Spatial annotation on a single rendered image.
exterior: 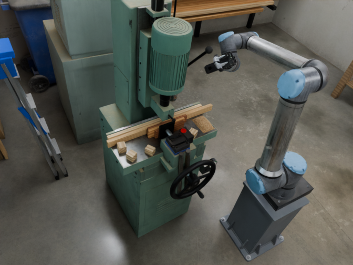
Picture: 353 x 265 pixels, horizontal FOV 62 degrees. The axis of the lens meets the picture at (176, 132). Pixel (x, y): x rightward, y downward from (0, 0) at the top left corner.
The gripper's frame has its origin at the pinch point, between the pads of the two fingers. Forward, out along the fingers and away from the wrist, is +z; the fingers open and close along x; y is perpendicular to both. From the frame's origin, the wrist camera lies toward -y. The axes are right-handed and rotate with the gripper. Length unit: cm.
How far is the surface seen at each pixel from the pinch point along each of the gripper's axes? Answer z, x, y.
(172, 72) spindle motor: 19.2, -0.7, -15.2
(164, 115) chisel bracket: 3.1, 15.7, -33.3
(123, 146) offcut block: 18, 23, -54
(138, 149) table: 11, 28, -50
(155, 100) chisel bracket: 0.8, 6.0, -36.5
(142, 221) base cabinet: -19, 76, -86
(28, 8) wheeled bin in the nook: -53, -111, -143
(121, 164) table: 22, 31, -56
